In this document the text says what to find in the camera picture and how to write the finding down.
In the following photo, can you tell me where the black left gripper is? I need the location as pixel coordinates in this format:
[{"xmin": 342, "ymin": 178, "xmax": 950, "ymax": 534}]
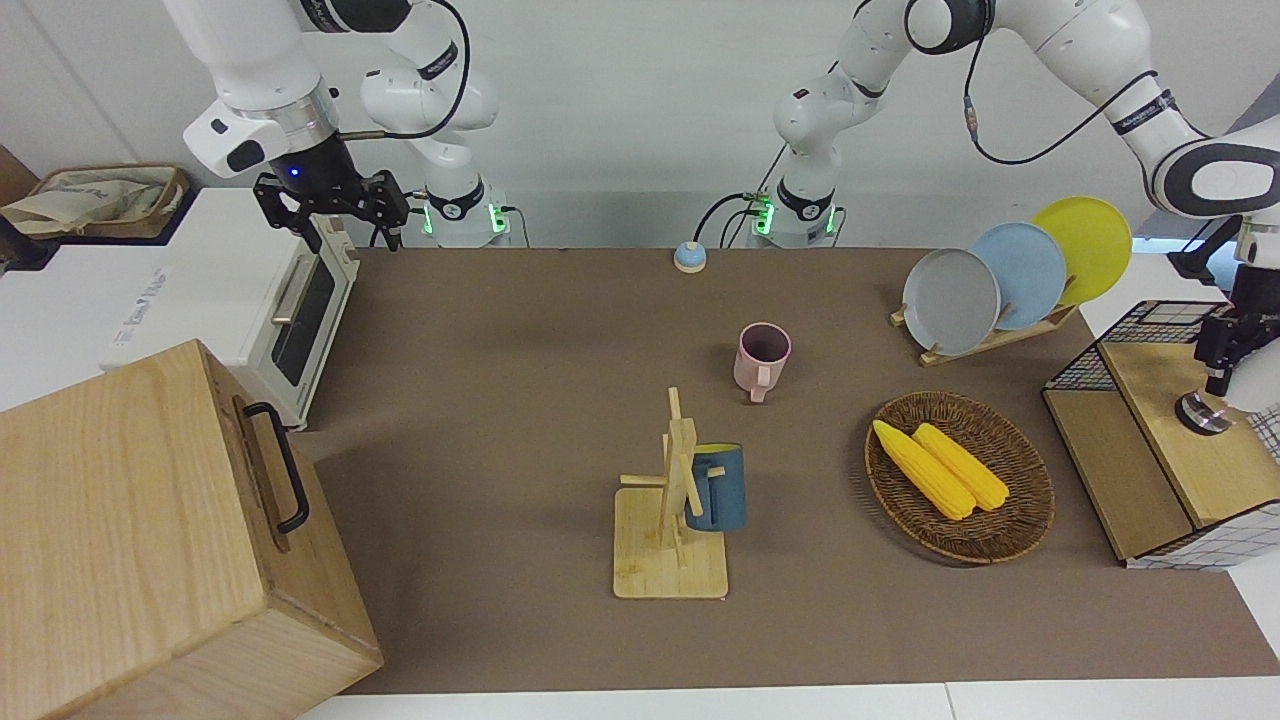
[{"xmin": 1197, "ymin": 265, "xmax": 1280, "ymax": 399}]

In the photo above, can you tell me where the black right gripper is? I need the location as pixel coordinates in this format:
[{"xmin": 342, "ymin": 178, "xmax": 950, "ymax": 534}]
[{"xmin": 253, "ymin": 135, "xmax": 411, "ymax": 254}]

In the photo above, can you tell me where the white cup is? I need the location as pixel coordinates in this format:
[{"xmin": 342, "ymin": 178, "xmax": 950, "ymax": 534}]
[{"xmin": 1175, "ymin": 360, "xmax": 1280, "ymax": 437}]

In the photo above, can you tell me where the pink mug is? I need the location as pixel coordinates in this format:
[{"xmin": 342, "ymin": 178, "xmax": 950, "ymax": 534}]
[{"xmin": 733, "ymin": 322, "xmax": 793, "ymax": 404}]

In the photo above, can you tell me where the white toaster oven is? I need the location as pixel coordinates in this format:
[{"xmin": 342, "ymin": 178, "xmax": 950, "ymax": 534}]
[{"xmin": 0, "ymin": 187, "xmax": 361, "ymax": 433}]

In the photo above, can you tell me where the brown storage basket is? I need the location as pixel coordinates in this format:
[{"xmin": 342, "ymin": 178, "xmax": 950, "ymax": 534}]
[{"xmin": 30, "ymin": 164, "xmax": 193, "ymax": 243}]

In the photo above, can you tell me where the yellow plate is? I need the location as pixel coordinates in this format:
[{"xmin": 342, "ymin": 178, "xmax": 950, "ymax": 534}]
[{"xmin": 1031, "ymin": 196, "xmax": 1134, "ymax": 307}]

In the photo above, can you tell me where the light blue plate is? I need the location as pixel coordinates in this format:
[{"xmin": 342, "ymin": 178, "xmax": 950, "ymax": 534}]
[{"xmin": 968, "ymin": 222, "xmax": 1068, "ymax": 332}]

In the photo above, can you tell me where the wooden plate rack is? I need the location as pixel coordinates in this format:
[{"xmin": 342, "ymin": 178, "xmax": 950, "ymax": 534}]
[{"xmin": 890, "ymin": 300, "xmax": 1081, "ymax": 368}]

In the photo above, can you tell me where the round wicker basket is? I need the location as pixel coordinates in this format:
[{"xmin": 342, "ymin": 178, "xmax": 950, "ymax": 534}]
[{"xmin": 864, "ymin": 390, "xmax": 1056, "ymax": 566}]

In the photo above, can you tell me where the yellow corn cob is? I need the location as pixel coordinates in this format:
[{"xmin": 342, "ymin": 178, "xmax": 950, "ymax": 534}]
[
  {"xmin": 872, "ymin": 420, "xmax": 976, "ymax": 521},
  {"xmin": 912, "ymin": 423, "xmax": 1011, "ymax": 513}
]

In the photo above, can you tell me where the beige cloth bag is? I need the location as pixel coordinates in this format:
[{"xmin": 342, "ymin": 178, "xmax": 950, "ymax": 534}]
[{"xmin": 0, "ymin": 170, "xmax": 169, "ymax": 238}]

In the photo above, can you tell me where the grey plate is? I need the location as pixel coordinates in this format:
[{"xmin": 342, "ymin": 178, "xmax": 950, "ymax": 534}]
[{"xmin": 902, "ymin": 247, "xmax": 1002, "ymax": 357}]

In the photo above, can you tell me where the wooden cabinet box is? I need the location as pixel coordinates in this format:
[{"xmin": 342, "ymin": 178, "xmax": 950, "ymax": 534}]
[{"xmin": 0, "ymin": 338, "xmax": 384, "ymax": 720}]

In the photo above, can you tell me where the wooden mug rack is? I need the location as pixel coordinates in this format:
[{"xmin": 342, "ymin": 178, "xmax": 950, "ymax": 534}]
[{"xmin": 612, "ymin": 387, "xmax": 730, "ymax": 601}]

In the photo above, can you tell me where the dark blue mug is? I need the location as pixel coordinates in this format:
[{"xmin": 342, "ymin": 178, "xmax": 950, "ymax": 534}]
[{"xmin": 685, "ymin": 443, "xmax": 748, "ymax": 533}]

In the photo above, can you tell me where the wire shelf with wooden boards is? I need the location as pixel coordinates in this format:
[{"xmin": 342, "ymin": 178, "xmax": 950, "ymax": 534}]
[{"xmin": 1041, "ymin": 300, "xmax": 1280, "ymax": 571}]

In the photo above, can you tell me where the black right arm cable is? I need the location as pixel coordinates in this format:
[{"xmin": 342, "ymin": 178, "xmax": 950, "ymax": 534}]
[{"xmin": 338, "ymin": 0, "xmax": 471, "ymax": 141}]

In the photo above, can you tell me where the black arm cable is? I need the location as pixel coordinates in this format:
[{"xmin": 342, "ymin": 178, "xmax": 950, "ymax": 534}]
[
  {"xmin": 338, "ymin": 0, "xmax": 471, "ymax": 141},
  {"xmin": 962, "ymin": 60, "xmax": 1161, "ymax": 167}
]

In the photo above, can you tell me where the black cabinet handle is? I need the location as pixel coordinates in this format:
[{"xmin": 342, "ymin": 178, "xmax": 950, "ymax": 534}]
[{"xmin": 243, "ymin": 402, "xmax": 311, "ymax": 535}]

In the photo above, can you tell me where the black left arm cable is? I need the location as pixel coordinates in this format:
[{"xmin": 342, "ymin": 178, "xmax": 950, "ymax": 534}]
[{"xmin": 962, "ymin": 60, "xmax": 1161, "ymax": 167}]

